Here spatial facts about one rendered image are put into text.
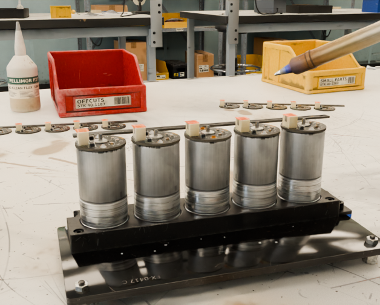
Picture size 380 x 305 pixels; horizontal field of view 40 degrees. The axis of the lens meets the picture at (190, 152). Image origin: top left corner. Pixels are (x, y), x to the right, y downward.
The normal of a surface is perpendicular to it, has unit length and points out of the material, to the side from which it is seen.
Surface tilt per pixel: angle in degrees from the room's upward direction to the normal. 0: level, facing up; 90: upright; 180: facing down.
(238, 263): 0
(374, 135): 0
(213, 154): 90
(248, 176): 90
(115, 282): 0
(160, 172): 90
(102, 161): 90
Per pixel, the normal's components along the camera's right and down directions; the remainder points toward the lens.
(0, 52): 0.37, 0.28
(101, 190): 0.17, 0.30
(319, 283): 0.00, -0.95
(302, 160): -0.18, 0.29
